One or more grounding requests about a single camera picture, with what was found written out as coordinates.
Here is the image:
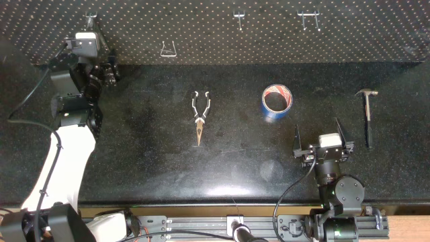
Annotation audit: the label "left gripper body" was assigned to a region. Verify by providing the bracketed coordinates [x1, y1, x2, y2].
[99, 54, 121, 87]

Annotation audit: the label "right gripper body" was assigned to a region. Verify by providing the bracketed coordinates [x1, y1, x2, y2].
[292, 140, 355, 166]

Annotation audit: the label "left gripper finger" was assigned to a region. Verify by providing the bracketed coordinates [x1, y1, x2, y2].
[95, 19, 111, 58]

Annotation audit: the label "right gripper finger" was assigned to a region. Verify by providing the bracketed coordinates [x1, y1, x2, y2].
[333, 116, 349, 149]
[292, 124, 302, 151]

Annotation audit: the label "hammer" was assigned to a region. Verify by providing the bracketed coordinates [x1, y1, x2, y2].
[354, 87, 380, 151]

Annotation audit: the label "roll of blue tape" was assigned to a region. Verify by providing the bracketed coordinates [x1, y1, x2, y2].
[261, 83, 294, 120]

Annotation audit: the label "black and white pliers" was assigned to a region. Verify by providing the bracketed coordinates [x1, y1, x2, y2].
[190, 90, 212, 147]

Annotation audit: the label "black pegboard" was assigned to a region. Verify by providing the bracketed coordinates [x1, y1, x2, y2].
[0, 0, 430, 65]

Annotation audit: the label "metal hook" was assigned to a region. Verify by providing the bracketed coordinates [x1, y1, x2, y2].
[159, 40, 177, 58]
[232, 11, 246, 32]
[296, 9, 321, 32]
[84, 11, 98, 30]

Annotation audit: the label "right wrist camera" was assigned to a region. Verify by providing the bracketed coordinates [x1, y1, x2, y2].
[317, 132, 343, 149]

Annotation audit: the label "mounting rail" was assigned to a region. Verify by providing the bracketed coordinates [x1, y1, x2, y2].
[80, 214, 390, 242]

